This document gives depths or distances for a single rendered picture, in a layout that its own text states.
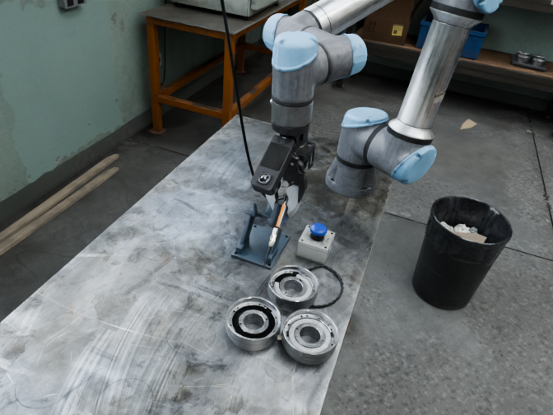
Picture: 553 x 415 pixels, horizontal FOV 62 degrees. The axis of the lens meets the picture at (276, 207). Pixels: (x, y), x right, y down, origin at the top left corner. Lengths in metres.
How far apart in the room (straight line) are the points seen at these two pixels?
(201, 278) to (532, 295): 1.89
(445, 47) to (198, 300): 0.76
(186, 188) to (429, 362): 1.24
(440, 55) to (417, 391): 1.26
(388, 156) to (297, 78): 0.46
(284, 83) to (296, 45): 0.07
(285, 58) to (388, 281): 1.65
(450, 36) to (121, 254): 0.87
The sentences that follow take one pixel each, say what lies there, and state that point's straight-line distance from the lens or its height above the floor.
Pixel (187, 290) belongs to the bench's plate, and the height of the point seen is 0.80.
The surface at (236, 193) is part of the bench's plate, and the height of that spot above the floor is 0.80.
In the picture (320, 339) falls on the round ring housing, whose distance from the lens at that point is 0.89.
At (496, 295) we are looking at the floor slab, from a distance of 2.47.
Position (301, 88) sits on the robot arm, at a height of 1.23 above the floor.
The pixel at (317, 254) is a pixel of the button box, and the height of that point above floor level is 0.83.
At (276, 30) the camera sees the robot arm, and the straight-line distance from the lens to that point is 0.97.
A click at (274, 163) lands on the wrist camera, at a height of 1.09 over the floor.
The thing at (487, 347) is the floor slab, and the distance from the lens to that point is 2.21.
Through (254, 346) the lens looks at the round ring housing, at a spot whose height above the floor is 0.82.
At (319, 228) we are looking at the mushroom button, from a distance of 1.05.
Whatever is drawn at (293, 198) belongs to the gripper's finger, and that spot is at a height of 1.00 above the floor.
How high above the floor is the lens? 1.52
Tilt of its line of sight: 36 degrees down
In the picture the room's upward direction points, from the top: 7 degrees clockwise
